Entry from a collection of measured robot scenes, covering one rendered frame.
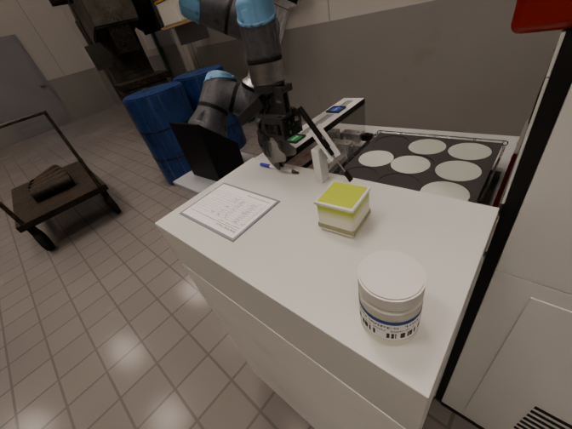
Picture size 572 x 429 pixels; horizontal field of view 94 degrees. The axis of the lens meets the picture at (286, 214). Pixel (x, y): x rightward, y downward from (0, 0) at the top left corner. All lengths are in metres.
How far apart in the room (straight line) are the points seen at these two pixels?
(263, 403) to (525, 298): 1.07
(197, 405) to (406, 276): 1.33
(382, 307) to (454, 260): 0.19
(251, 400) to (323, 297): 1.07
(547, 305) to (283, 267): 0.50
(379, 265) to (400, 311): 0.05
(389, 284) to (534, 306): 0.45
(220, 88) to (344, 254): 0.83
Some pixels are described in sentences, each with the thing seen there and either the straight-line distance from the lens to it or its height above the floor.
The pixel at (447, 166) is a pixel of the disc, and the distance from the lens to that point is 0.82.
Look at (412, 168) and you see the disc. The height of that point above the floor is 0.90.
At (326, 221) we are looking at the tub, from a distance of 0.49.
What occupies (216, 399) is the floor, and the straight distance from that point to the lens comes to 1.50.
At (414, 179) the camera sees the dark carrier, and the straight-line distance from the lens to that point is 0.76.
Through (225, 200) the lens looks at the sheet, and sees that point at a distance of 0.68.
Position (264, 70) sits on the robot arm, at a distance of 0.62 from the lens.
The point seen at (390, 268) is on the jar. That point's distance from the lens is 0.32.
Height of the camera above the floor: 1.31
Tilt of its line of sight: 37 degrees down
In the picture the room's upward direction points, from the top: 15 degrees counter-clockwise
